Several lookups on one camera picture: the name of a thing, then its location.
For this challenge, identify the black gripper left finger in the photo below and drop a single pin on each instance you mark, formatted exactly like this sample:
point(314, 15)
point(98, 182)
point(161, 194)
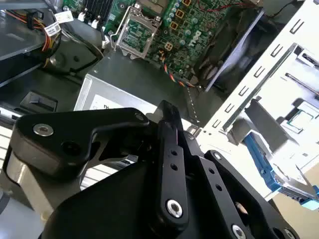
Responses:
point(74, 124)

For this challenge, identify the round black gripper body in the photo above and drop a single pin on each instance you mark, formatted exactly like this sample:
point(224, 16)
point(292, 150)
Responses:
point(112, 211)

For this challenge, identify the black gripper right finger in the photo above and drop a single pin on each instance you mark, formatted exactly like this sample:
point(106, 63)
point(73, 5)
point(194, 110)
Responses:
point(214, 179)

